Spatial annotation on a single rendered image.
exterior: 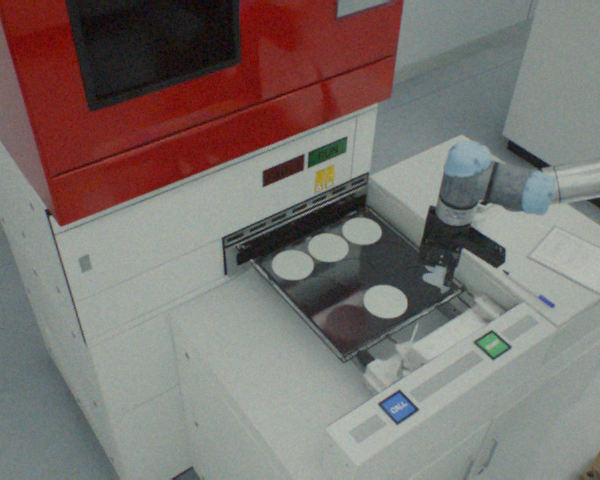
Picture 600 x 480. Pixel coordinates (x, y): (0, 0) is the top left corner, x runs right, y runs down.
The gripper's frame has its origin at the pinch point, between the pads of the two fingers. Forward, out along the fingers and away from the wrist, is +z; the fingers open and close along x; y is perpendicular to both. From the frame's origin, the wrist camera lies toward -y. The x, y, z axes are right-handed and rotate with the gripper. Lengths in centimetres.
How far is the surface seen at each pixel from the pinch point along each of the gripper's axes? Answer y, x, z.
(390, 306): 11.1, -1.9, 11.9
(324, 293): 26.5, -1.0, 12.0
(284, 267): 37.9, -6.0, 12.0
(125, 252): 67, 15, -3
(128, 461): 73, 24, 72
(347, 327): 18.9, 7.2, 12.0
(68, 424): 110, 4, 102
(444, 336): -2.1, 1.2, 13.8
